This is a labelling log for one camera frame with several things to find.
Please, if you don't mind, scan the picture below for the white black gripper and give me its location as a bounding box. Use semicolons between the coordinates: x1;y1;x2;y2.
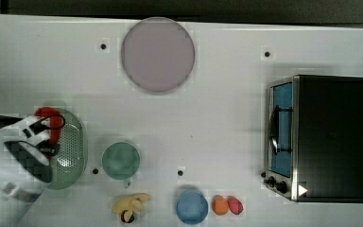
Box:
4;115;50;146

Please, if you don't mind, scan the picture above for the red ketchup bottle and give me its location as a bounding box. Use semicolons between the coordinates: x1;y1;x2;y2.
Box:
34;107;65;160

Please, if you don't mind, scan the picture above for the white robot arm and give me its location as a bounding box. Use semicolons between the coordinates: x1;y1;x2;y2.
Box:
0;115;53;227

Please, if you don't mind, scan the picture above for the green oval strainer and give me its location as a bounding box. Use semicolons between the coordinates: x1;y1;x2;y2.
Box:
47;106;88;192

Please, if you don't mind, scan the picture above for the green mug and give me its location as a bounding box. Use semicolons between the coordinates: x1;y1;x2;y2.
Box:
101;141;141;188

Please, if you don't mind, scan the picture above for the toy banana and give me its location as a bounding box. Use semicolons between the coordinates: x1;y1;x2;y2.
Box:
112;193;151;223

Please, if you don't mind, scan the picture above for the lilac round plate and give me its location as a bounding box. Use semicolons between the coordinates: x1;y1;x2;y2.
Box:
121;17;196;93

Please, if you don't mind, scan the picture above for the blue bowl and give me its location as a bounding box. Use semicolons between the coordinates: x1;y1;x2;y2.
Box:
175;189;209;225

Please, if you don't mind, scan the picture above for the orange toy fruit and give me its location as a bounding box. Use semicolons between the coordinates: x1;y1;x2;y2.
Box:
212;196;229;216

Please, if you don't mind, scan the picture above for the red toy strawberry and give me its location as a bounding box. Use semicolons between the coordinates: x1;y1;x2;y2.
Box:
227;197;244;215

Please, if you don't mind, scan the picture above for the black toaster oven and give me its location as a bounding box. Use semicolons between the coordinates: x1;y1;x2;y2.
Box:
261;75;363;203

